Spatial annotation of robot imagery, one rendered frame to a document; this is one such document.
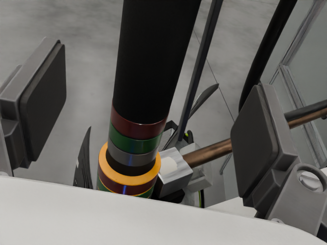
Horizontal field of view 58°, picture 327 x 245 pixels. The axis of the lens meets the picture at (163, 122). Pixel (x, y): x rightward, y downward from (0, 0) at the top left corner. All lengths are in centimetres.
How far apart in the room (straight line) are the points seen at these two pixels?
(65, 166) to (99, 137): 36
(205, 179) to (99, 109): 188
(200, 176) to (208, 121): 195
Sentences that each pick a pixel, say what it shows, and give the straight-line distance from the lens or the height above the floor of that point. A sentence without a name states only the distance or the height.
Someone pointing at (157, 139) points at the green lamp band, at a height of 159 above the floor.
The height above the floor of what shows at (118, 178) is 156.
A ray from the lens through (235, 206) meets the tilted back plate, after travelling 73.
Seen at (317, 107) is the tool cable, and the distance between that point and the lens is 37.
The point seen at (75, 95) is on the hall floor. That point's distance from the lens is 267.
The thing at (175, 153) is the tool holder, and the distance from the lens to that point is 25.
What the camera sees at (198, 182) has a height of 113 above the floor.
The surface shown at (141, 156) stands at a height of 158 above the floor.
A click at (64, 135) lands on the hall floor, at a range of 233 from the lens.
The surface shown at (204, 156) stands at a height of 153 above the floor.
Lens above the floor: 172
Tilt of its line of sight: 43 degrees down
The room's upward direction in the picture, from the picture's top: 16 degrees clockwise
